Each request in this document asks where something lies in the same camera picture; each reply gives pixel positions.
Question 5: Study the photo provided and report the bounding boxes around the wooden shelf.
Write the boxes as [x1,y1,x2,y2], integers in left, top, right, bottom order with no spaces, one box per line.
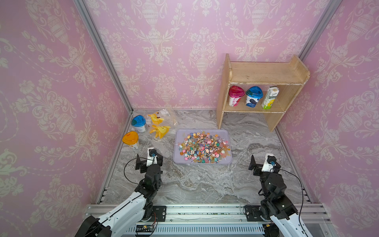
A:
[216,53,311,132]

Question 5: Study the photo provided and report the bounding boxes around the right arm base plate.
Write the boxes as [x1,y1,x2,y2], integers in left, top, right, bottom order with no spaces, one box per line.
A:
[242,204,265,222]

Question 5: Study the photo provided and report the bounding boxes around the aluminium rail frame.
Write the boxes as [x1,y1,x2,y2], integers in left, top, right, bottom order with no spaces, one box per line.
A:
[85,203,338,237]

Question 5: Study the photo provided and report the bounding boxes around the green white carton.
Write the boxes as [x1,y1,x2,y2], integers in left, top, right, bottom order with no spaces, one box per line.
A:
[262,87,279,110]

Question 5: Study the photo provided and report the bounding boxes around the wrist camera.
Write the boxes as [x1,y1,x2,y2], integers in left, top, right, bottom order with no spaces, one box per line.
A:
[262,153,277,173]
[147,147,158,167]

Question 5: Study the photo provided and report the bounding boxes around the blue lid cup on shelf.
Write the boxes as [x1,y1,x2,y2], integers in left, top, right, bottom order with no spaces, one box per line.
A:
[245,86,263,108]

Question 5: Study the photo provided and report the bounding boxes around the pink lid cup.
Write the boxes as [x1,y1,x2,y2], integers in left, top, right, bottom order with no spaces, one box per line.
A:
[228,86,245,107]

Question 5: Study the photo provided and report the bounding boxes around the orange lid cup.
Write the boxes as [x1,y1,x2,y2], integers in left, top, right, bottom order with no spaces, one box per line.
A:
[122,131,140,149]

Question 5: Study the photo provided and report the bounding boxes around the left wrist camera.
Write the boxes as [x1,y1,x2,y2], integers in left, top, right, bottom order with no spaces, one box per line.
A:
[147,147,158,167]

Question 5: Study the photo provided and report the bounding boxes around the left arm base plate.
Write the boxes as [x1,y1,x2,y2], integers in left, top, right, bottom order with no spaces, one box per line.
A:
[141,205,167,222]

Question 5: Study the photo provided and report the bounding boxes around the lilac plastic tray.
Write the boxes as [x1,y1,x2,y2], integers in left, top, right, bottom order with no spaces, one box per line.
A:
[172,128,234,166]

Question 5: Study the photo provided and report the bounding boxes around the candy ziploc bag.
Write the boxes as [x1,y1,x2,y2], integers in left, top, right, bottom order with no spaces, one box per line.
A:
[146,108,178,126]
[150,125,171,139]

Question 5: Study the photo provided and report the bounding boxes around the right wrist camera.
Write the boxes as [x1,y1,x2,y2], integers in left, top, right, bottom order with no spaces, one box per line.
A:
[262,153,277,173]

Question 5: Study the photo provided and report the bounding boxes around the blue lid cup on table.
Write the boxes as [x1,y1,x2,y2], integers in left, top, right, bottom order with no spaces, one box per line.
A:
[131,115,146,133]

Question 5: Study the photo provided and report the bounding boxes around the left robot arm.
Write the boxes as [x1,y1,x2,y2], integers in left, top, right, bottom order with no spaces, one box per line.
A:
[75,148,163,237]

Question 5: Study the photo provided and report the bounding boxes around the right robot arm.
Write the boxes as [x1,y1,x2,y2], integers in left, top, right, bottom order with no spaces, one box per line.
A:
[248,153,312,237]

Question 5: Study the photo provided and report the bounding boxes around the pile of colourful candies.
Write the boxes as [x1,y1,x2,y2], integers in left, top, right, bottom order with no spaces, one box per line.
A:
[178,131,232,164]

